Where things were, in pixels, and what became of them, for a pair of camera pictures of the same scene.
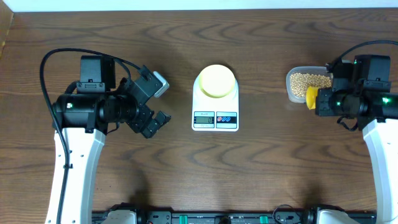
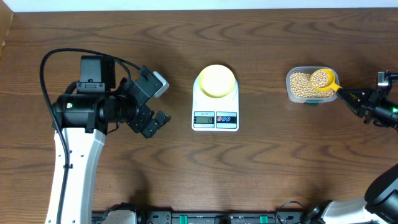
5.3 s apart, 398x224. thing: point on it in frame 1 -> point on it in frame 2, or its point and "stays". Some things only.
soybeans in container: x=300 y=81 stays
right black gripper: x=322 y=108 -> x=366 y=109
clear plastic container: x=298 y=78 stays
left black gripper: x=139 y=123 stays
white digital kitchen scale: x=211 y=114 stays
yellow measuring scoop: x=311 y=94 -> x=323 y=80
